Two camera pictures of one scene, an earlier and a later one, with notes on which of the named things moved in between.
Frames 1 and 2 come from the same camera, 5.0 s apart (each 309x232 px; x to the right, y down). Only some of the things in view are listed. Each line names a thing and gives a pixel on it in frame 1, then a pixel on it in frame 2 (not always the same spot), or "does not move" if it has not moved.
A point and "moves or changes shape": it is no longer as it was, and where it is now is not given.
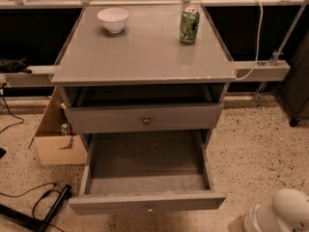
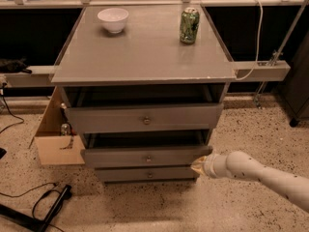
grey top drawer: [144, 117] does not move
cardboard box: [57, 140] does not move
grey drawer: [145, 171] moves or changes shape
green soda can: [189, 25] does not move
